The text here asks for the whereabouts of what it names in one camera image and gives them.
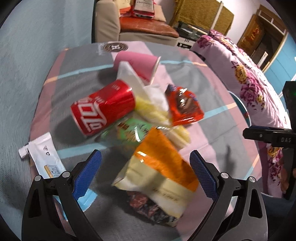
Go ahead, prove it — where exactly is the wooden framed plaque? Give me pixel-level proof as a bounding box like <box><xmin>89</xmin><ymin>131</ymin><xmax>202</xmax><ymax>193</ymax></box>
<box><xmin>237</xmin><ymin>14</ymin><xmax>265</xmax><ymax>61</ymax></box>

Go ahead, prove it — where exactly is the silver audio device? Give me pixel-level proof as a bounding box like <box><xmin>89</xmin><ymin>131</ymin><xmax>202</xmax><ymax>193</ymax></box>
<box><xmin>177</xmin><ymin>37</ymin><xmax>197</xmax><ymax>48</ymax></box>

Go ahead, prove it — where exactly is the black audio device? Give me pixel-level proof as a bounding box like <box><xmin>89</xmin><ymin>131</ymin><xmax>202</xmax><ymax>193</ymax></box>
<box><xmin>174</xmin><ymin>21</ymin><xmax>205</xmax><ymax>39</ymax></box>

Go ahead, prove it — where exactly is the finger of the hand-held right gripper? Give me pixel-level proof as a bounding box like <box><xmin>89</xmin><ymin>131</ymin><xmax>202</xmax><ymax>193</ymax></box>
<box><xmin>243</xmin><ymin>128</ymin><xmax>277</xmax><ymax>144</ymax></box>
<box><xmin>251</xmin><ymin>125</ymin><xmax>279</xmax><ymax>131</ymax></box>

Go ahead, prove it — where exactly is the light blue packet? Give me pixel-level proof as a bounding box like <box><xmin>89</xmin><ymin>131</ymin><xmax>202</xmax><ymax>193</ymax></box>
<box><xmin>75</xmin><ymin>188</ymin><xmax>97</xmax><ymax>211</ymax></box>

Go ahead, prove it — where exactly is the beige armchair with brown seat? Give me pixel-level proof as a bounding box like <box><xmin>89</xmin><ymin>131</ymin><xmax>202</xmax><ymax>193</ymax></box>
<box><xmin>92</xmin><ymin>0</ymin><xmax>179</xmax><ymax>45</ymax></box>

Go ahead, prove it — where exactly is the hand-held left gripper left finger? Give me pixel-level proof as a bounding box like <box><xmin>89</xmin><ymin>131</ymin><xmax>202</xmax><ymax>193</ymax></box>
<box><xmin>21</xmin><ymin>149</ymin><xmax>103</xmax><ymax>241</ymax></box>

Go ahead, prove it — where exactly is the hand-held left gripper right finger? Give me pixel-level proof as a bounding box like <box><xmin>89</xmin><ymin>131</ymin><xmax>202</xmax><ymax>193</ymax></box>
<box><xmin>188</xmin><ymin>150</ymin><xmax>269</xmax><ymax>241</ymax></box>

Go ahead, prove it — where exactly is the beige cushion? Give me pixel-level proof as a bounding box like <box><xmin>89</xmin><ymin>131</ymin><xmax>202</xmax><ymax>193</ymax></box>
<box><xmin>154</xmin><ymin>5</ymin><xmax>167</xmax><ymax>22</ymax></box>

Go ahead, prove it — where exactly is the dark floral wrapper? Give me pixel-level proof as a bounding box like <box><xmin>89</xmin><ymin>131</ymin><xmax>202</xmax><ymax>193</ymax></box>
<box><xmin>126</xmin><ymin>190</ymin><xmax>179</xmax><ymax>229</ymax></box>

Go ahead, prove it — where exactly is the green snack packet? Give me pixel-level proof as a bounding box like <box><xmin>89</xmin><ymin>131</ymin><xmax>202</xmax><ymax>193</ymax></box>
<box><xmin>100</xmin><ymin>117</ymin><xmax>154</xmax><ymax>149</ymax></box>

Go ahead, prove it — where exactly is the white tissue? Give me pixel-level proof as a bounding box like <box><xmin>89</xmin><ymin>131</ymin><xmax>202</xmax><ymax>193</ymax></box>
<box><xmin>117</xmin><ymin>61</ymin><xmax>170</xmax><ymax>116</ymax></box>

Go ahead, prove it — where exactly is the red soda can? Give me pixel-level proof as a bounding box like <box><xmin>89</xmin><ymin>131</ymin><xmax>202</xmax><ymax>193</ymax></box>
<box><xmin>70</xmin><ymin>79</ymin><xmax>136</xmax><ymax>137</ymax></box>

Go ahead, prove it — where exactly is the pink paper cup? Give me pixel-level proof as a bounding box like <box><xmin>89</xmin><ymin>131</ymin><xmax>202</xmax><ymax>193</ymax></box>
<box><xmin>114</xmin><ymin>51</ymin><xmax>161</xmax><ymax>84</ymax></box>

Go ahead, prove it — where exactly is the red chocolate snack wrapper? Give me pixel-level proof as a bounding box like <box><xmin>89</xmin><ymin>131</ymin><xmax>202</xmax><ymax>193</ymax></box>
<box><xmin>165</xmin><ymin>84</ymin><xmax>205</xmax><ymax>127</ymax></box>

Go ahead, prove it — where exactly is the olive patterned towel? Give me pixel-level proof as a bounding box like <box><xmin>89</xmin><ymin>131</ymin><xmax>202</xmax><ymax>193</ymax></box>
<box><xmin>171</xmin><ymin>0</ymin><xmax>234</xmax><ymax>37</ymax></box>

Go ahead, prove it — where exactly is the red bottle-shaped pillow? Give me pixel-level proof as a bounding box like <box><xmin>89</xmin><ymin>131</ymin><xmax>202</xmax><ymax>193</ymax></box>
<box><xmin>133</xmin><ymin>0</ymin><xmax>156</xmax><ymax>19</ymax></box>

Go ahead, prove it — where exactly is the pink floral blanket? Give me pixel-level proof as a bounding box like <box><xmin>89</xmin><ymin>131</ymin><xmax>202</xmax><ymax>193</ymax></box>
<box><xmin>190</xmin><ymin>30</ymin><xmax>296</xmax><ymax>200</ymax></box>

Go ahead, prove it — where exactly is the wooden door frame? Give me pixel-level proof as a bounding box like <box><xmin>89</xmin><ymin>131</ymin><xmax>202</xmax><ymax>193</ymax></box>
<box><xmin>254</xmin><ymin>5</ymin><xmax>289</xmax><ymax>72</ymax></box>

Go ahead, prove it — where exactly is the orange and cream snack bag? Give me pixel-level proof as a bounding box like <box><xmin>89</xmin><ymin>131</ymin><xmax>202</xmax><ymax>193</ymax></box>
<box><xmin>112</xmin><ymin>128</ymin><xmax>200</xmax><ymax>219</ymax></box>

